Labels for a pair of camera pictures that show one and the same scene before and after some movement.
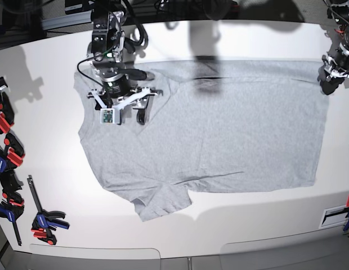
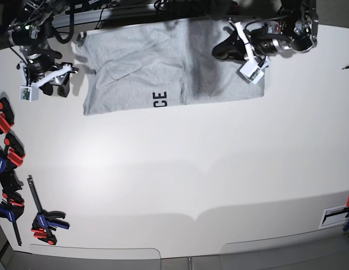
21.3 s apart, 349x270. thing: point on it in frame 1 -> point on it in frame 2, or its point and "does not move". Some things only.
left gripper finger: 329,86 -> 231,47
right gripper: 125,95 -> 41,69
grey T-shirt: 216,126 -> 143,65
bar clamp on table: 42,229 does not move
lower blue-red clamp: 10,208 does not move
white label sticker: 334,216 does not move
